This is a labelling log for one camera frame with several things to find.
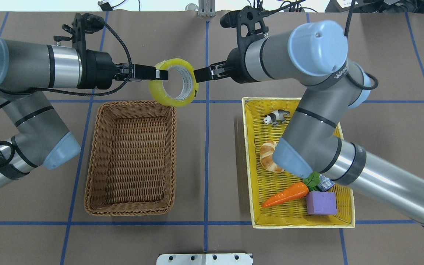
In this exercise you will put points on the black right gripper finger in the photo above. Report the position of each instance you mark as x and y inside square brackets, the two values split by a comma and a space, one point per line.
[205, 74]

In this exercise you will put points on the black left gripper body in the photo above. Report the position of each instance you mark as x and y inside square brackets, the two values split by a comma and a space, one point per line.
[99, 69]

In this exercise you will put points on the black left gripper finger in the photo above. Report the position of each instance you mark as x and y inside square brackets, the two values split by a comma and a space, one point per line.
[150, 73]

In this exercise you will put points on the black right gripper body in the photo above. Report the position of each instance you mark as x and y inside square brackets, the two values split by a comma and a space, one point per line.
[236, 70]

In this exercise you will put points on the yellow tape roll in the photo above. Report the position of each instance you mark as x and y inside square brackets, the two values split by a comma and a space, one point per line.
[189, 85]

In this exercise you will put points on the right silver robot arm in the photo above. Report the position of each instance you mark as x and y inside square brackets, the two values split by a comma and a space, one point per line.
[316, 54]

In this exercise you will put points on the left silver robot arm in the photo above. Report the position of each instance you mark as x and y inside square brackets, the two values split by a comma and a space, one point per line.
[27, 70]

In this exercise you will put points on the brown wicker basket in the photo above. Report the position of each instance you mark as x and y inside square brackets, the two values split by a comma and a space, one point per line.
[133, 157]

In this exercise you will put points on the yellow wicker basket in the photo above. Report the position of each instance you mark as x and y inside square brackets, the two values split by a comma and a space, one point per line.
[262, 184]

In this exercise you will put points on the toy panda figure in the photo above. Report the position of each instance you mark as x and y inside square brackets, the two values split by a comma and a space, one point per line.
[276, 117]

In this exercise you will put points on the small black adapter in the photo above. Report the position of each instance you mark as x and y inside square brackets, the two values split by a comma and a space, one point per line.
[105, 6]

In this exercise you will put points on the toy croissant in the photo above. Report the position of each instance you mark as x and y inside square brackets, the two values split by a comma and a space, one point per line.
[266, 152]

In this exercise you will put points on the orange toy carrot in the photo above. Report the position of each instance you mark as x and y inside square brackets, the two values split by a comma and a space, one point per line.
[295, 191]

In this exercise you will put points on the black laptop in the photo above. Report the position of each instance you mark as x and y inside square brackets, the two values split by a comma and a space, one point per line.
[376, 6]

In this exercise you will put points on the small dark can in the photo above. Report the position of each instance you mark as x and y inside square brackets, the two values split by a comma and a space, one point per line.
[325, 183]

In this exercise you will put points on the purple foam cube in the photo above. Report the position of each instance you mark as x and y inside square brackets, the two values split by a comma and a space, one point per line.
[321, 203]

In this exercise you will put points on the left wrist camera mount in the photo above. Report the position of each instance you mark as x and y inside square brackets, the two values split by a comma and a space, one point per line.
[82, 25]

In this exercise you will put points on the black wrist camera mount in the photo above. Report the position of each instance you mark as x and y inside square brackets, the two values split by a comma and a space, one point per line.
[249, 24]

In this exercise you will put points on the aluminium frame post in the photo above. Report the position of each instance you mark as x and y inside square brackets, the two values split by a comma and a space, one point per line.
[206, 8]

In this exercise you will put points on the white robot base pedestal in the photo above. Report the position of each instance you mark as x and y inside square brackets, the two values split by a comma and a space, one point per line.
[206, 259]

